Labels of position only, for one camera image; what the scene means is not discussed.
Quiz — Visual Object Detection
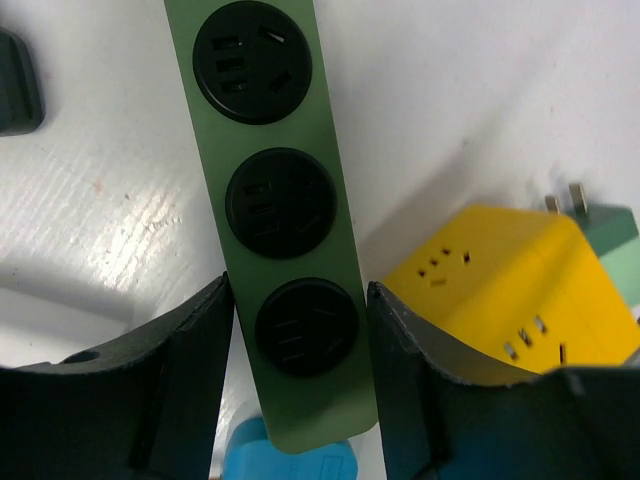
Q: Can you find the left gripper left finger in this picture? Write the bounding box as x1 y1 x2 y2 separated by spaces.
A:
1 276 234 479

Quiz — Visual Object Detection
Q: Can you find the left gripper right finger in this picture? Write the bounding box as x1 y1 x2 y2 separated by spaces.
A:
367 282 639 479

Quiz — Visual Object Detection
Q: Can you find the green power strip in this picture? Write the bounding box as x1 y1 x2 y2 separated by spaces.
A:
165 1 377 453

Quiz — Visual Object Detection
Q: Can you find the blue plug adapter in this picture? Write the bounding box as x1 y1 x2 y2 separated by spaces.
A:
221 417 358 480

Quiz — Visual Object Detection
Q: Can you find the light green plug adapter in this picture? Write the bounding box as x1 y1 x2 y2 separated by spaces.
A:
544 183 639 310

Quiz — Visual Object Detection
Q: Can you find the yellow cube socket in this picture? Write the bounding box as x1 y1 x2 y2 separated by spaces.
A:
383 205 639 374

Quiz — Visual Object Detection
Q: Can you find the black power cord with plug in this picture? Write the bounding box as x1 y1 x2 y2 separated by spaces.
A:
0 27 46 137

